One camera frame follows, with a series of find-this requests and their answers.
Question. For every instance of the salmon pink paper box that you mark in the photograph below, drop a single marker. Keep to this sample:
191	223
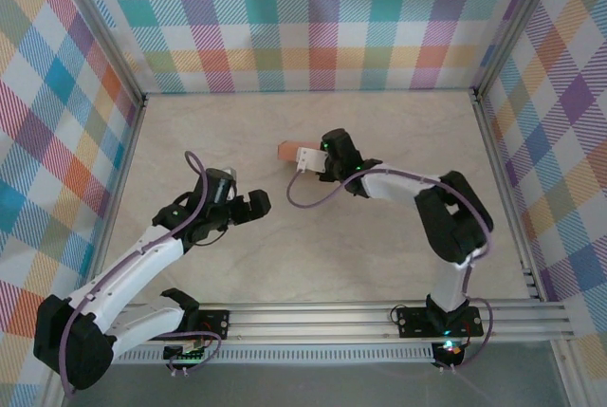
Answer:
287	151

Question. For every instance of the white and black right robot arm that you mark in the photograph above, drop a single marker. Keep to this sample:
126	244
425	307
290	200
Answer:
393	188

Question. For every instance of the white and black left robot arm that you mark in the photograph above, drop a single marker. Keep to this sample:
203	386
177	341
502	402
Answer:
137	267

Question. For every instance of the green lit controller board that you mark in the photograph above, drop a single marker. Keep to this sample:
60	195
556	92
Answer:
187	355

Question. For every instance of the black round controller module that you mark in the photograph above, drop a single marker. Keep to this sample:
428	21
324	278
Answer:
450	352

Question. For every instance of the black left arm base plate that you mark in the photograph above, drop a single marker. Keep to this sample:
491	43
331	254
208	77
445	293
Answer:
215	324

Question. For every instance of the wide aluminium mounting rail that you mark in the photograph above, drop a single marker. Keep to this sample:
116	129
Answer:
308	324

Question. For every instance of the aluminium table edge rail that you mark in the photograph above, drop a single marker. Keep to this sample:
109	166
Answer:
492	141
116	203

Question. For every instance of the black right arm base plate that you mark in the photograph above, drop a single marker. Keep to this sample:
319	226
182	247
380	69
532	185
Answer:
412	324

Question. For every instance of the aluminium frame post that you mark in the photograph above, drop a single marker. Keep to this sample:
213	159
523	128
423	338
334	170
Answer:
98	23
574	378
51	394
518	23

